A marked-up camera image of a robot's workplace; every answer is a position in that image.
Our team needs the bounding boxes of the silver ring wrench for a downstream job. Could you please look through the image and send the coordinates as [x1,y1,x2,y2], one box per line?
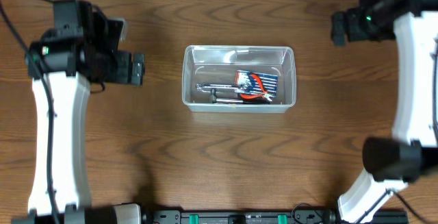
[196,83,250,92]

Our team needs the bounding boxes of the red handled pliers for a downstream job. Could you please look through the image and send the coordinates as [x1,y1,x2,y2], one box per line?
[240,73,274,102]

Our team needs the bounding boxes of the black handled claw hammer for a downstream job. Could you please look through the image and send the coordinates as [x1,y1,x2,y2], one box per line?
[209,88,270,105]

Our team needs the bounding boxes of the blue precision screwdriver set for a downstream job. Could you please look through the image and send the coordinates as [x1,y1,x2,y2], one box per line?
[235,70,279,97]

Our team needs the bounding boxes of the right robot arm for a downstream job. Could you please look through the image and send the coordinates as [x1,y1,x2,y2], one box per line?
[325,0,437,223]

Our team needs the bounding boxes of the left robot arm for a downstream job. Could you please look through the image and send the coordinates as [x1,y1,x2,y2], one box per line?
[21,0,146,223]

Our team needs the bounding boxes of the clear plastic container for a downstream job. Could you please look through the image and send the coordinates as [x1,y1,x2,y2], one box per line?
[182,45,296,113]

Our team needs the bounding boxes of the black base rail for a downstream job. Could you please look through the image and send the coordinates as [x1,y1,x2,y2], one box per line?
[140,209,410,224]

